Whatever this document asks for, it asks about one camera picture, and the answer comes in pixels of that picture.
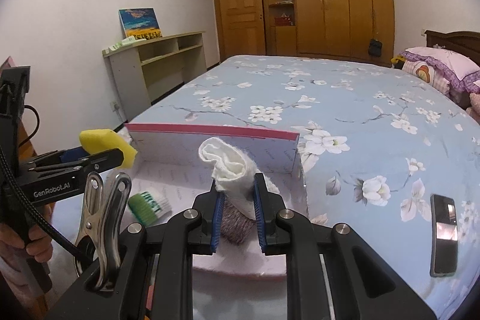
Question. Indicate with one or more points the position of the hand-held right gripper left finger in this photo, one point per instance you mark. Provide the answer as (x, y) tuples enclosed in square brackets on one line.
[(215, 222)]

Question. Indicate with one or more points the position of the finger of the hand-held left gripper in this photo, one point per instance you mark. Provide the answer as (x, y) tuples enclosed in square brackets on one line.
[(69, 155), (101, 162)]

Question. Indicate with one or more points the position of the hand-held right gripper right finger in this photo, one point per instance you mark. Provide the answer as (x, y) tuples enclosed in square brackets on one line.
[(260, 218)]

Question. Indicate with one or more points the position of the yellow sock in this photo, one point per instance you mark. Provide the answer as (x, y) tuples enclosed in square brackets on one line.
[(108, 142)]

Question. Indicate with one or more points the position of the green and white sock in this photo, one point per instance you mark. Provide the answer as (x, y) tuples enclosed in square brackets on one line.
[(146, 207)]

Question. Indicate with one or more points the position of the pink cardboard box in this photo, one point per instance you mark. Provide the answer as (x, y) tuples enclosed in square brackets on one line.
[(262, 155)]

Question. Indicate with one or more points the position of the person's left forearm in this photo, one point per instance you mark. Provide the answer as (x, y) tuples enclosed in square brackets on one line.
[(13, 282)]

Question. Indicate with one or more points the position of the person's left hand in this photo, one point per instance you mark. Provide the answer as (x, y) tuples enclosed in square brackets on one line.
[(37, 243)]

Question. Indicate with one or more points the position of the metal spring clip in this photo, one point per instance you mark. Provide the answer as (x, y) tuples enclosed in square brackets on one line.
[(101, 215)]

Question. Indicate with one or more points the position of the beige shelf desk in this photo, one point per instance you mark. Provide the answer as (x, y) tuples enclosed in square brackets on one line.
[(123, 69)]

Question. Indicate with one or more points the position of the green and white book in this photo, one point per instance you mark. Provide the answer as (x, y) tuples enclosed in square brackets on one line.
[(120, 44)]

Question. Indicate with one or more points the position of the blue and yellow painting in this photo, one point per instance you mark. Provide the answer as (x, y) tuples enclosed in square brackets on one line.
[(140, 22)]

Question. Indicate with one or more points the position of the black smartphone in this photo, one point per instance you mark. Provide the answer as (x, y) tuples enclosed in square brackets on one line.
[(442, 260)]

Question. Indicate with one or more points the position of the wooden door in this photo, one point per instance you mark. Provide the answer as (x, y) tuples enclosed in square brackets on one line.
[(240, 27)]

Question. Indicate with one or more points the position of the red shelf item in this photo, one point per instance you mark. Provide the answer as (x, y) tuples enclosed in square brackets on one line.
[(283, 21)]

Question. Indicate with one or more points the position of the black hanging bag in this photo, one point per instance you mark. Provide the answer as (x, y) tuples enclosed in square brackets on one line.
[(374, 48)]

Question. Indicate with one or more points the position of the yellow patterned item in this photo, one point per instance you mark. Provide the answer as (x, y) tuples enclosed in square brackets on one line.
[(397, 60)]

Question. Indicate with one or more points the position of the checked cartoon pillow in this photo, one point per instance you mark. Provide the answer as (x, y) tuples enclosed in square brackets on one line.
[(425, 74)]

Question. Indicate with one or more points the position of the dark wooden headboard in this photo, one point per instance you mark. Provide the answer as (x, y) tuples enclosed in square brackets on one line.
[(450, 37)]

